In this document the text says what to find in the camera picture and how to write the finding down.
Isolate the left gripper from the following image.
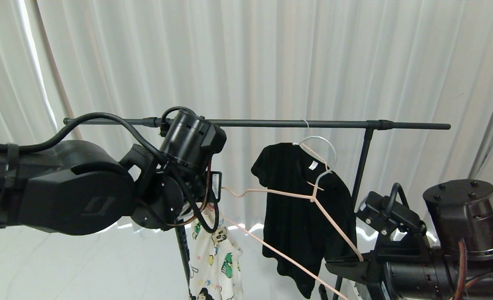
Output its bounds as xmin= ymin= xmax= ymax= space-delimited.
xmin=206 ymin=170 xmax=223 ymax=203

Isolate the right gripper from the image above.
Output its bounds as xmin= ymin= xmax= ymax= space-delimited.
xmin=368 ymin=254 xmax=453 ymax=300

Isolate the pink clothes hanger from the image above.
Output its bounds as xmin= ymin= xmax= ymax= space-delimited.
xmin=220 ymin=136 xmax=365 ymax=300
xmin=298 ymin=120 xmax=333 ymax=192

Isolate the cream printed garment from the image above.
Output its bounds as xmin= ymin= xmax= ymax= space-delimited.
xmin=187 ymin=205 xmax=244 ymax=300

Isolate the black garment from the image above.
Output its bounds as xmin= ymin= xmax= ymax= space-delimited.
xmin=250 ymin=142 xmax=358 ymax=299

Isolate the white laundry basket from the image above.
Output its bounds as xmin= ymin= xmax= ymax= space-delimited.
xmin=350 ymin=280 xmax=374 ymax=300

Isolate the black clothes rack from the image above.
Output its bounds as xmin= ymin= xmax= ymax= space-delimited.
xmin=63 ymin=117 xmax=451 ymax=300

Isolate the white curtain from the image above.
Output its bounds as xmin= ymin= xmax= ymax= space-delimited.
xmin=0 ymin=0 xmax=493 ymax=250

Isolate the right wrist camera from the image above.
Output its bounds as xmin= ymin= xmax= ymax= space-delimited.
xmin=355 ymin=190 xmax=433 ymax=258

